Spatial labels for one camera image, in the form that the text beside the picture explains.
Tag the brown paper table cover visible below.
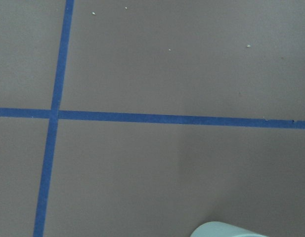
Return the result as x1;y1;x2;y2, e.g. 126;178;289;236
0;0;305;237

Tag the green cup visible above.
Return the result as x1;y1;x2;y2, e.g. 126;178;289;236
191;221;263;237

